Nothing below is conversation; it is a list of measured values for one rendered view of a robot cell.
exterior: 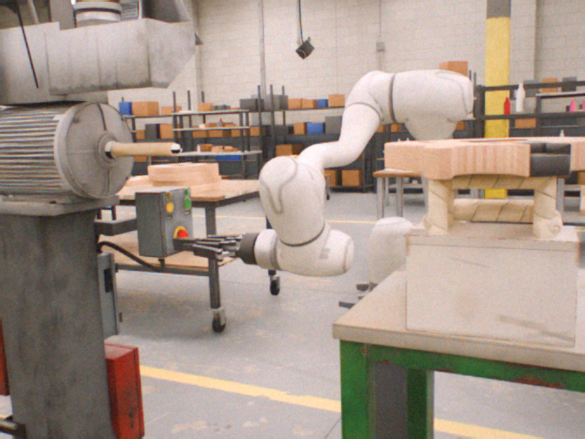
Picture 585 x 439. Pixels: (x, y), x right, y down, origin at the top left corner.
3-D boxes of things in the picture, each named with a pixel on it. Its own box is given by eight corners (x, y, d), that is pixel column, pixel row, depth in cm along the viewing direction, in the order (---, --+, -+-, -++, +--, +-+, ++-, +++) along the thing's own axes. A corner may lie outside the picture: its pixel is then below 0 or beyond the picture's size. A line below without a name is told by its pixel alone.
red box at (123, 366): (63, 437, 191) (52, 331, 186) (90, 420, 203) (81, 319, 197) (122, 453, 181) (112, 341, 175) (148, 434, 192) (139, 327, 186)
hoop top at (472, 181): (426, 189, 99) (426, 170, 98) (430, 187, 102) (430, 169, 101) (556, 190, 91) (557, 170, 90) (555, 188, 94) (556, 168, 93)
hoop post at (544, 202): (533, 238, 93) (534, 179, 92) (533, 234, 96) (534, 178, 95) (554, 239, 92) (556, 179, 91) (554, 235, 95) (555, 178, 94)
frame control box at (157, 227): (92, 275, 180) (84, 192, 176) (137, 260, 199) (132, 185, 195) (156, 282, 169) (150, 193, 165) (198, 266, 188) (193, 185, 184)
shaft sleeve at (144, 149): (121, 155, 152) (113, 157, 149) (120, 143, 151) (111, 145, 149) (178, 154, 144) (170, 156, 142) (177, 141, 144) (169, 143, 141)
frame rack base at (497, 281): (405, 331, 102) (405, 235, 100) (420, 306, 116) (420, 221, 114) (576, 347, 92) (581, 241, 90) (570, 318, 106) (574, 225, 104)
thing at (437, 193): (426, 234, 100) (426, 179, 98) (429, 231, 103) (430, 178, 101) (446, 235, 99) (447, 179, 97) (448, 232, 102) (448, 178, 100)
